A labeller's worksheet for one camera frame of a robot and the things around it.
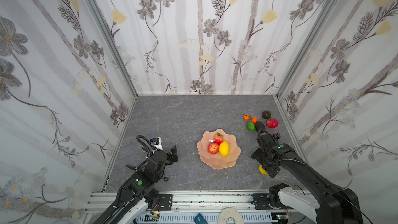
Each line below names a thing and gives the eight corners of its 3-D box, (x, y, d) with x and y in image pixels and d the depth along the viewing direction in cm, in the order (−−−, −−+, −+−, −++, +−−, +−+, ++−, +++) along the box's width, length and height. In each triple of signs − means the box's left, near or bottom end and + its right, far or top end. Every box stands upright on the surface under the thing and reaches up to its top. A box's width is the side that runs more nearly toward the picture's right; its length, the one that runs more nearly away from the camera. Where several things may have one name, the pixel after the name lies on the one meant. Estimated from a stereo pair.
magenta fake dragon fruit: (266, 129, 104) (270, 124, 99) (264, 124, 107) (268, 118, 102) (276, 129, 104) (279, 124, 99) (274, 124, 107) (277, 119, 102)
